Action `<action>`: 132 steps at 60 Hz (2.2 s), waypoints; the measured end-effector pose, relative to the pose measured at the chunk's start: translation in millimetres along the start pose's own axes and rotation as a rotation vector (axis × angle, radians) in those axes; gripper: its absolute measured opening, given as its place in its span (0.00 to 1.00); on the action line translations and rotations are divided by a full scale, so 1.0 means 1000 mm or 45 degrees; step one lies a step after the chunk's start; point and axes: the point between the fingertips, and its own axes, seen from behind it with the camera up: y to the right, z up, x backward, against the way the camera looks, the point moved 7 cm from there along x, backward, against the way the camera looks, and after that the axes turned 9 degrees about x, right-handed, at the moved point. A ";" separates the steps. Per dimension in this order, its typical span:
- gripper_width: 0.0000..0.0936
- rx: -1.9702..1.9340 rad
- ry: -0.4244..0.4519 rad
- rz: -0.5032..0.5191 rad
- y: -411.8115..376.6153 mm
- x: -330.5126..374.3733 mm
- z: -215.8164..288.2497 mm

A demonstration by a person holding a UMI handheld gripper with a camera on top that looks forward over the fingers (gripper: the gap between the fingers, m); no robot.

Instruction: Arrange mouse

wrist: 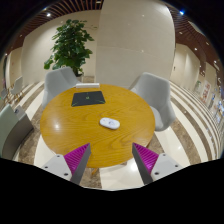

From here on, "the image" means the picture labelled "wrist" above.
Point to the grey-green armchair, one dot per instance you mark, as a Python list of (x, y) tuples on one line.
[(11, 131)]

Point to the white power strip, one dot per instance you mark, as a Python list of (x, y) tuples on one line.
[(87, 85)]

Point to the white cartoon-print computer mouse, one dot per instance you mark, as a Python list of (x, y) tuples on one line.
[(109, 123)]

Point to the black mouse pad green lines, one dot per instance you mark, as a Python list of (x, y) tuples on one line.
[(88, 98)]

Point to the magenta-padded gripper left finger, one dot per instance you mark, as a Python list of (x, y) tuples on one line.
[(78, 159)]

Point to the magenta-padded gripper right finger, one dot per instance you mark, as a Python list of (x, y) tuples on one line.
[(146, 159)]

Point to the grey shell chair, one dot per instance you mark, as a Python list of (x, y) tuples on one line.
[(57, 83), (154, 93)]

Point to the group of white chairs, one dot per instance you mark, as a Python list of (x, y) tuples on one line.
[(16, 87)]

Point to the green potted plant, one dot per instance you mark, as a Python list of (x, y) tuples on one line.
[(69, 46)]

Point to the row of wall posters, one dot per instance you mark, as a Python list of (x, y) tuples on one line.
[(206, 93)]

